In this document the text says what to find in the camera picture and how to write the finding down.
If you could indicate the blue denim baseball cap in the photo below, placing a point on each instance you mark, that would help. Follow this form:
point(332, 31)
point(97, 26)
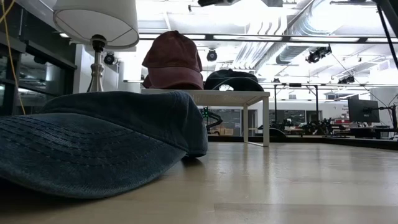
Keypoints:
point(93, 146)

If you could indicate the black ceiling spotlight cluster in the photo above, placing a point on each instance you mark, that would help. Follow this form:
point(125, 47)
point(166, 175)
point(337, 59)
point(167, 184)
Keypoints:
point(318, 54)
point(346, 80)

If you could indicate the white table lamp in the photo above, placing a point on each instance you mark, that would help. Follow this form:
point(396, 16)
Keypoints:
point(99, 18)

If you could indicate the cluttered background desk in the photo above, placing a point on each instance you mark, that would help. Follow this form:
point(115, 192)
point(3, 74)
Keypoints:
point(326, 129)

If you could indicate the black computer monitor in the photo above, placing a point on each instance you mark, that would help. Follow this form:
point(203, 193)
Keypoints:
point(363, 110)

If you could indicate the maroon baseball cap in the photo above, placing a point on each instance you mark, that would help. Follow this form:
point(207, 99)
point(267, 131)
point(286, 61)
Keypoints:
point(172, 59)

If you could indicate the black frame strut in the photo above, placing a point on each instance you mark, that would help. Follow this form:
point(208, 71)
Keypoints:
point(390, 12)

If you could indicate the dark navy baseball cap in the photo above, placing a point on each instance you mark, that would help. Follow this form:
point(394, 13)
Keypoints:
point(230, 77)

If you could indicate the black overhead frame bar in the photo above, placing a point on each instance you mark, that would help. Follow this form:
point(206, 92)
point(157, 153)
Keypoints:
point(248, 37)

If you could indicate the white metal shelf riser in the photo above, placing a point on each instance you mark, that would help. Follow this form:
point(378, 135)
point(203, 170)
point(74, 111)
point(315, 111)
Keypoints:
point(224, 97)

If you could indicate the black table frame rail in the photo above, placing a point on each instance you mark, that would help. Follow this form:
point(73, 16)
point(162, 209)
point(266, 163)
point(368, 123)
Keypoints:
point(311, 140)

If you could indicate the brown cardboard box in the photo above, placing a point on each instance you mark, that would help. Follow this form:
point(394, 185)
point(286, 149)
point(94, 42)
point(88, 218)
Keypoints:
point(225, 131)

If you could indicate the silver ventilation duct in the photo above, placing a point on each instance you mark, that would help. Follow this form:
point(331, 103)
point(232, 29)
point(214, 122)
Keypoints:
point(292, 53)

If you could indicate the black background robot arm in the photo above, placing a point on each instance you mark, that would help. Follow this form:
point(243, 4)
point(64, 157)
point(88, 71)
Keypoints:
point(213, 116)

